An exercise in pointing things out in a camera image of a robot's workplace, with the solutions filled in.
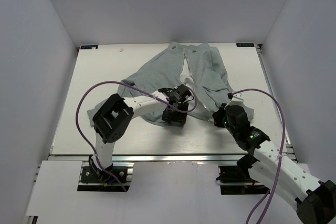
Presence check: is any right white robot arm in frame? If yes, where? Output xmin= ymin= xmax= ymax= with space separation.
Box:
xmin=213 ymin=92 xmax=335 ymax=223

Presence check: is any right blue table sticker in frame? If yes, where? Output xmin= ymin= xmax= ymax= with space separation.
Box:
xmin=236 ymin=42 xmax=255 ymax=48

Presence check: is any left blue table sticker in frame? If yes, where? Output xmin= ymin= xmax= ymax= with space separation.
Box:
xmin=80 ymin=45 xmax=98 ymax=50

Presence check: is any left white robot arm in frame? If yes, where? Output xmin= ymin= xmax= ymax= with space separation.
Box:
xmin=92 ymin=84 xmax=195 ymax=182

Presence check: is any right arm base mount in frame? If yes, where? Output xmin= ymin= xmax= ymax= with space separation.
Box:
xmin=216 ymin=154 xmax=269 ymax=195

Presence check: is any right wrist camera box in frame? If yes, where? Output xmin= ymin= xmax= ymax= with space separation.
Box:
xmin=227 ymin=93 xmax=244 ymax=106

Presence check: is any grey zip-up jacket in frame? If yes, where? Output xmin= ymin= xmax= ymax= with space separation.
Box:
xmin=86 ymin=40 xmax=255 ymax=127

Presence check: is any blue table sticker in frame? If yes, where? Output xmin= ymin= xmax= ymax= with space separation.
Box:
xmin=80 ymin=45 xmax=98 ymax=50
xmin=236 ymin=42 xmax=255 ymax=48

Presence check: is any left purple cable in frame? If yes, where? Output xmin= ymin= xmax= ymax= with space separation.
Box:
xmin=75 ymin=80 xmax=197 ymax=192

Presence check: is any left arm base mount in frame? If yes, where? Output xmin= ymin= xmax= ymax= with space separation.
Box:
xmin=77 ymin=155 xmax=131 ymax=193

